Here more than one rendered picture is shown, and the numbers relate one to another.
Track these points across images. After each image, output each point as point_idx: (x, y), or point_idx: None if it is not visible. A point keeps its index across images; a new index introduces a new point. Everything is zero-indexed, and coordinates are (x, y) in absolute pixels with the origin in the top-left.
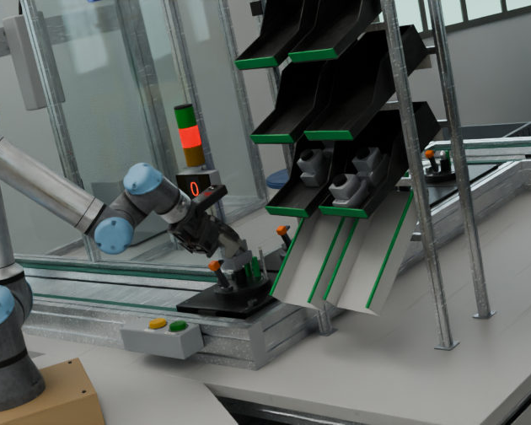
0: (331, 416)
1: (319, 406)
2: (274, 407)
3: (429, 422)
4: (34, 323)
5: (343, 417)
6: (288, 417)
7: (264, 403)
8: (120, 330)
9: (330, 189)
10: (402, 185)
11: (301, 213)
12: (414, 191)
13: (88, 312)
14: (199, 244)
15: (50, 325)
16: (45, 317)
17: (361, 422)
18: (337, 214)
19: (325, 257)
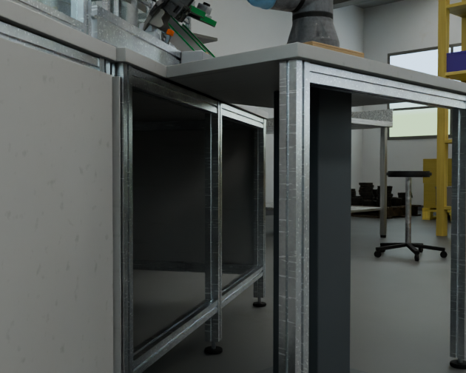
0: (252, 112)
1: (251, 106)
2: (239, 111)
3: (264, 111)
4: (109, 38)
5: (254, 112)
6: (241, 117)
7: (241, 107)
8: (203, 52)
9: (208, 7)
10: (186, 21)
11: (203, 14)
12: (189, 26)
13: (154, 38)
14: (191, 10)
15: (123, 44)
16: (122, 35)
17: (256, 114)
18: (206, 21)
19: (198, 44)
